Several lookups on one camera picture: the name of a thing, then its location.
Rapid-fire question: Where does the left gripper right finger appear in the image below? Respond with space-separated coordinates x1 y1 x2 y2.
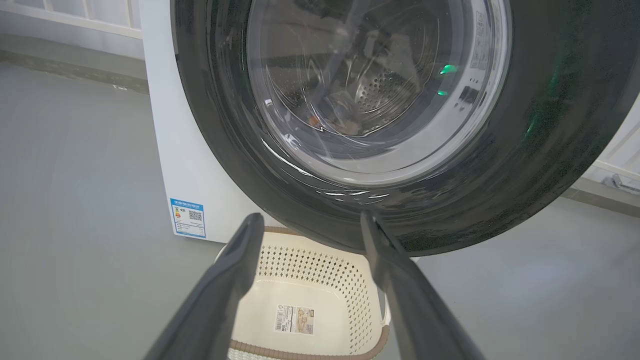
359 209 487 360

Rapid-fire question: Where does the paper product label in basket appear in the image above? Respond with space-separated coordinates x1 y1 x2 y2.
272 304 316 336

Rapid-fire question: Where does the white perforated basket brown rim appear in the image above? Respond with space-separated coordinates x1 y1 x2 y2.
214 225 392 360

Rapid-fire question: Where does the white window railing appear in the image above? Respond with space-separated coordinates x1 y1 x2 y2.
0 0 144 40

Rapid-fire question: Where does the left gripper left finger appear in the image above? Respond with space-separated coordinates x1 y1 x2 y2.
143 212 266 360

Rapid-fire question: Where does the black round glass machine door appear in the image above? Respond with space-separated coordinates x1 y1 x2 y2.
170 0 640 258

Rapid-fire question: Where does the white wall frame with bracket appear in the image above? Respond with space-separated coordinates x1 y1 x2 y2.
581 94 640 195

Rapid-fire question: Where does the white front-load washing machine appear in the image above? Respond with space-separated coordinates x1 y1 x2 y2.
138 0 640 246

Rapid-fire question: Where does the blue energy label sticker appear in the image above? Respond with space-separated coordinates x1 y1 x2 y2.
169 197 207 240

